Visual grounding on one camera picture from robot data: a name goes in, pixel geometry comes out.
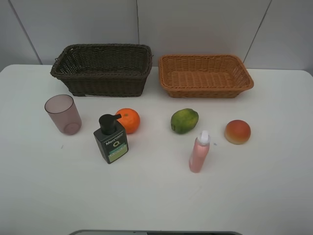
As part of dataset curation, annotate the green lime fruit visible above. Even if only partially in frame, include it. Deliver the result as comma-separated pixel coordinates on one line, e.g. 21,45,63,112
171,108,199,134

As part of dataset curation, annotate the translucent purple plastic cup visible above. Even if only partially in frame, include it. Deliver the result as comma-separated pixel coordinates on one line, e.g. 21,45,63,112
45,94,82,135

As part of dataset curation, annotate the dark brown wicker basket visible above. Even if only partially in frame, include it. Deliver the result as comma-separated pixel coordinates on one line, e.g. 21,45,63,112
50,44,153,97

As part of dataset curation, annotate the red yellow peach half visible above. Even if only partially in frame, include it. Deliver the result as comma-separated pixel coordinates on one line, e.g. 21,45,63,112
224,120,251,145

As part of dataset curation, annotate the dark green pump bottle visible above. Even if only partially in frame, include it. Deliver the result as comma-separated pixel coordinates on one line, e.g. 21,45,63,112
93,114,129,164

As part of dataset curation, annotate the orange wicker basket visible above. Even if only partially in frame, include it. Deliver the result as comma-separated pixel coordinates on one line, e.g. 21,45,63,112
158,55,254,98

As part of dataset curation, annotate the pink spray bottle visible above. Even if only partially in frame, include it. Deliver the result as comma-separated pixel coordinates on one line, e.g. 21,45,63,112
189,130,211,173

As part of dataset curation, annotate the orange tangerine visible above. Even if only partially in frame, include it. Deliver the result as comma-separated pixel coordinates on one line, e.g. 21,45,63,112
115,108,140,134

